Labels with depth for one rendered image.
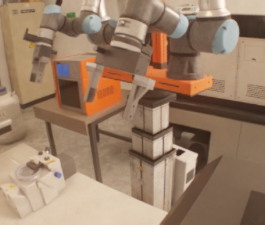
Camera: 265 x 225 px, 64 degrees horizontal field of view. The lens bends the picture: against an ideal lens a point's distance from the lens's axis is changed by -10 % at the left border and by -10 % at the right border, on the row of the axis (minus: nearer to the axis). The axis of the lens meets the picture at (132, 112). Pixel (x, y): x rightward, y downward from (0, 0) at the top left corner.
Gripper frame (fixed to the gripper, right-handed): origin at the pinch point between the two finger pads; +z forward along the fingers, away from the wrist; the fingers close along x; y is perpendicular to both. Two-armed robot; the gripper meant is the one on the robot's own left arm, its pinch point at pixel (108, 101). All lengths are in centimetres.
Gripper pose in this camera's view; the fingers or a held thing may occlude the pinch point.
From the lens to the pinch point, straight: 57.6
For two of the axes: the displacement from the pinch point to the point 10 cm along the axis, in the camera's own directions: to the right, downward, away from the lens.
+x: 7.8, 3.2, -5.4
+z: -3.0, 9.5, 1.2
